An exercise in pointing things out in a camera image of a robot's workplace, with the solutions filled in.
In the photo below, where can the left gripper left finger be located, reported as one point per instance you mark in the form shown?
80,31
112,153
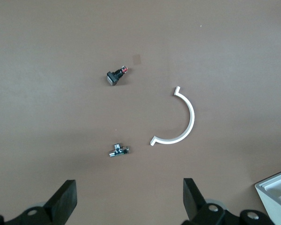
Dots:
61,206

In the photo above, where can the white semicircular bracket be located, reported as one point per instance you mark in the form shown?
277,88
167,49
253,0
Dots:
192,117

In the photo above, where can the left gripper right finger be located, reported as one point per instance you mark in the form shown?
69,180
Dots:
196,208

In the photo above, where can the white drawer cabinet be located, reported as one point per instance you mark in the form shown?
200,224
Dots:
269,206

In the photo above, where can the small black square switch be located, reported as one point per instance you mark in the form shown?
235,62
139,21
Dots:
113,78

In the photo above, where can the small chrome metal fitting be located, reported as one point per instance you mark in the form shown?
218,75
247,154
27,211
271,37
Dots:
118,152

